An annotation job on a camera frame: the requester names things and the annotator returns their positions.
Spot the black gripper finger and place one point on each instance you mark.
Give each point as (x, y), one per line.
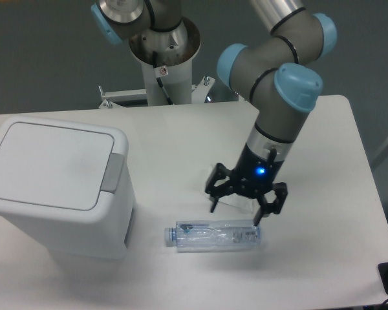
(226, 188)
(266, 208)

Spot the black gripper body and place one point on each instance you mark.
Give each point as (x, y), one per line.
(253, 176)

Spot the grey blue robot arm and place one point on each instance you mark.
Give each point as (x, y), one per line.
(273, 77)

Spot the white crumpled plastic wrapper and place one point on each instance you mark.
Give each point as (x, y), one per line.
(241, 203)

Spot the clear plastic water bottle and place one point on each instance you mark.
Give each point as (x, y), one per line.
(213, 236)

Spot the white push-button trash can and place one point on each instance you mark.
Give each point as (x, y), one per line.
(67, 185)

